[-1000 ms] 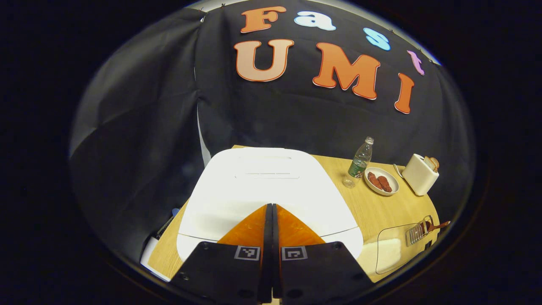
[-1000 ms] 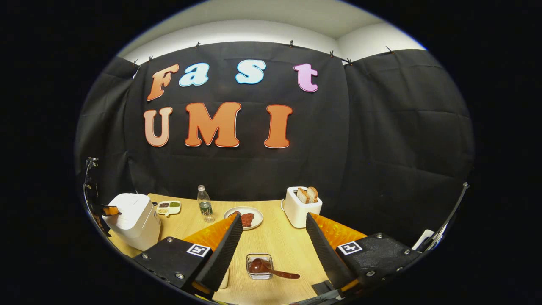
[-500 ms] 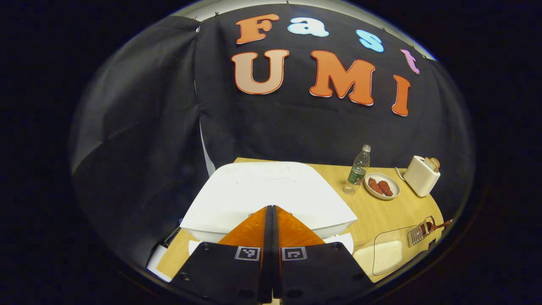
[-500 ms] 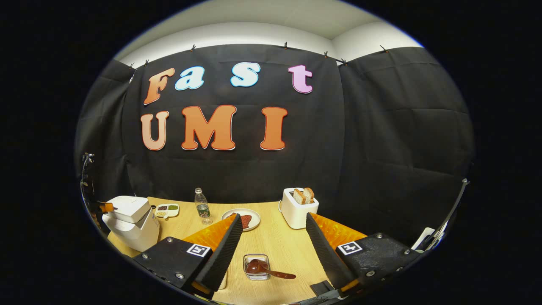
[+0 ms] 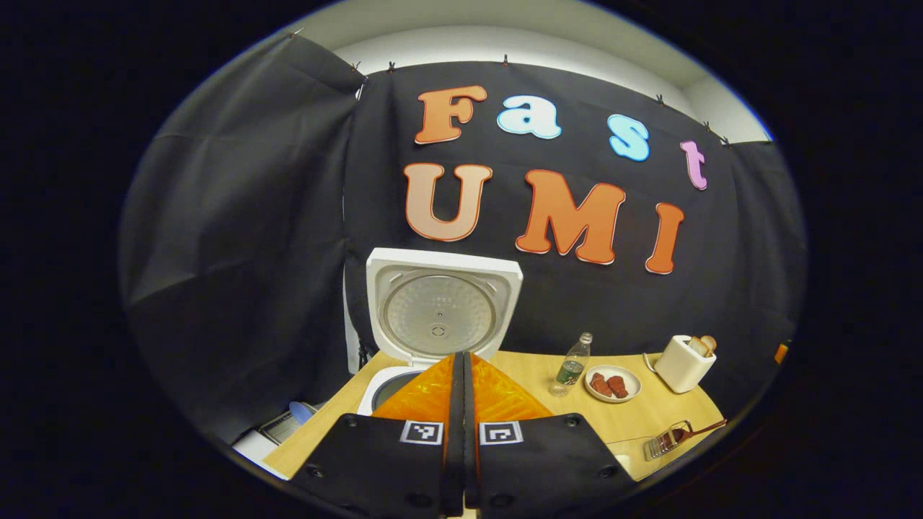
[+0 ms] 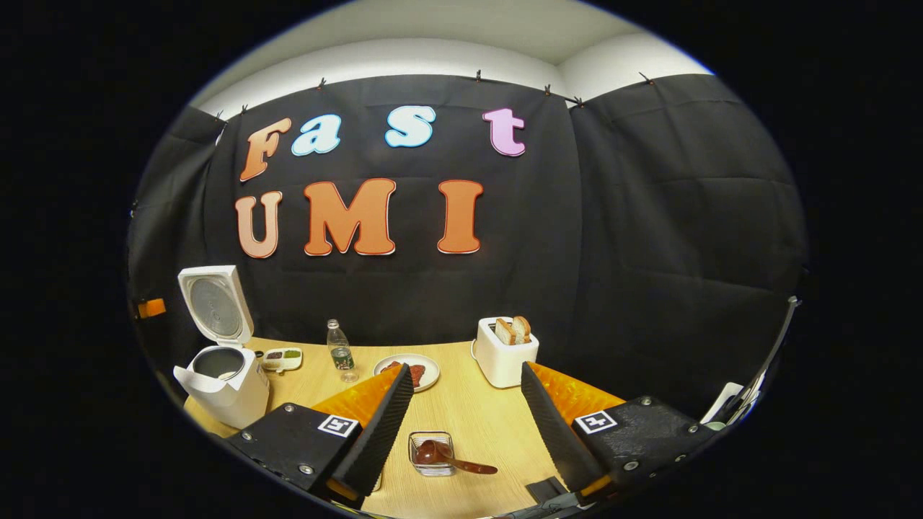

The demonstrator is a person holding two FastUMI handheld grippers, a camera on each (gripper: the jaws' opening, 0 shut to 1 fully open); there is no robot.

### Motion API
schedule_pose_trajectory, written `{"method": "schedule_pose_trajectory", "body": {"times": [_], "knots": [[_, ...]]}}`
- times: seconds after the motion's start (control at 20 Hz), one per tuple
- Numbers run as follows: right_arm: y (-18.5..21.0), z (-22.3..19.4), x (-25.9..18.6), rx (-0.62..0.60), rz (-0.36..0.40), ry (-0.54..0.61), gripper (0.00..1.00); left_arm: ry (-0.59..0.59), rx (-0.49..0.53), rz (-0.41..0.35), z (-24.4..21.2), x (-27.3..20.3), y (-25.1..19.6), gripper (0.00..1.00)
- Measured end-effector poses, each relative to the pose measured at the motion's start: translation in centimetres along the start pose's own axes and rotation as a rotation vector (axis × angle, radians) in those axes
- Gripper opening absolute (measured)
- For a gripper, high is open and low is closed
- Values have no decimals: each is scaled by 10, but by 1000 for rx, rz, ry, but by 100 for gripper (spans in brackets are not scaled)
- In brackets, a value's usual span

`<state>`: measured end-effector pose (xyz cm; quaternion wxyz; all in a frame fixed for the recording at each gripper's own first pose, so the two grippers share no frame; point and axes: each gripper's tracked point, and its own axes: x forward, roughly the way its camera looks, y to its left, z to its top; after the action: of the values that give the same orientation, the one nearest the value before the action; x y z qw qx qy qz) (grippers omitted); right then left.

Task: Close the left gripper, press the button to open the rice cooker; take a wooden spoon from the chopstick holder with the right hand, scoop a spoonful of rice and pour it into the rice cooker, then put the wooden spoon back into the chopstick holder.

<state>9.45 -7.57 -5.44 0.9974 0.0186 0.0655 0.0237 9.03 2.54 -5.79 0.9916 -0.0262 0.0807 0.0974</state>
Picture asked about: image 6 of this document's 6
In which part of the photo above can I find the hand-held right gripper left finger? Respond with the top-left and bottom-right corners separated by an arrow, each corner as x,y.
227,363 -> 415,509

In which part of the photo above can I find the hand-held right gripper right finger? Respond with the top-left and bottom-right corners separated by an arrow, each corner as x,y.
521,362 -> 722,505

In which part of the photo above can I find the brown wooden spoon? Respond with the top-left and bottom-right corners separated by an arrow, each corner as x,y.
415,440 -> 498,475

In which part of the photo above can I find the white rice cooker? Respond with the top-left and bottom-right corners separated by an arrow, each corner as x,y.
173,265 -> 271,430

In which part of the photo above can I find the black tape patch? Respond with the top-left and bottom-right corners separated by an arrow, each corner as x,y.
525,477 -> 570,505

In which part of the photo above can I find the white round plate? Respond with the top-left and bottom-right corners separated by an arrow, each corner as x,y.
373,353 -> 441,394

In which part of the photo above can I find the clear plastic bottle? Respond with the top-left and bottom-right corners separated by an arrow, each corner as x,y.
327,319 -> 359,383

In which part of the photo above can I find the white toaster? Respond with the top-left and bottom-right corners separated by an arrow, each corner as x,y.
472,317 -> 540,389

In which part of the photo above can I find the white seasoning tray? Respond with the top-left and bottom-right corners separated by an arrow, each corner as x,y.
261,347 -> 304,373

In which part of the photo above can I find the black backdrop cloth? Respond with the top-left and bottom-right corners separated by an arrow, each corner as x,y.
128,72 -> 807,419

